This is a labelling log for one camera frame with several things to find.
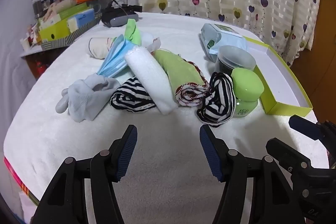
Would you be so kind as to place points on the blue face mask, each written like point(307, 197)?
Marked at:
point(115, 56)

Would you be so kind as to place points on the small lime green cloth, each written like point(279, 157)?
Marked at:
point(132, 32)

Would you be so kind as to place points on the green lidded jar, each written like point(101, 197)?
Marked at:
point(246, 85)

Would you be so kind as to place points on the long green carton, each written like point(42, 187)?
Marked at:
point(71, 10)

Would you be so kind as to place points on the blue tissue pack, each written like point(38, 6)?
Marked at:
point(84, 16)

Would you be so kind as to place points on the white towel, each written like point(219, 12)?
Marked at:
point(147, 74)

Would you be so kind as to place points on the clear plastic jar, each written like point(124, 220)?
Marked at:
point(233, 58)

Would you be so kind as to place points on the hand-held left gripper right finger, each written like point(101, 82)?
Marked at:
point(210, 153)

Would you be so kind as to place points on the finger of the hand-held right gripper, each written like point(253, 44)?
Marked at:
point(286, 153)
point(304, 127)

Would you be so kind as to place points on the lime green cardboard box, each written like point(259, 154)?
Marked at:
point(278, 74)

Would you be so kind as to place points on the black and grey headset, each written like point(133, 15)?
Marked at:
point(118, 19)

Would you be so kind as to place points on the wooden wardrobe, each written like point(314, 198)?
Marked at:
point(325, 16)

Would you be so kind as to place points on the green towel with red trim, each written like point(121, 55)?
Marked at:
point(178, 71)

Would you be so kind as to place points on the wooden side shelf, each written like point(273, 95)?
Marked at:
point(36, 61)

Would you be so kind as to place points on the cream sock with blue stripes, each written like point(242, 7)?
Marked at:
point(98, 48)

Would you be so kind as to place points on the dark glass jar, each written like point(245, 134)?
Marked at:
point(39, 6)

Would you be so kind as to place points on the lime green file box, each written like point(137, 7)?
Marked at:
point(52, 32)

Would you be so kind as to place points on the wet wipes pack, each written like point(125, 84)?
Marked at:
point(223, 37)

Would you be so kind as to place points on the colourful striped sheet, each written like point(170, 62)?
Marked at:
point(18, 182)

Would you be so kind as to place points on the black and white striped sock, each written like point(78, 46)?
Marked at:
point(218, 106)
point(128, 99)

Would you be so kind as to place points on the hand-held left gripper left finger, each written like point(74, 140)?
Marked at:
point(128, 150)

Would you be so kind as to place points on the striped grey tray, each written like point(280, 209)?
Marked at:
point(60, 41)

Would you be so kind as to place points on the light grey glove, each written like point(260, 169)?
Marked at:
point(86, 98)

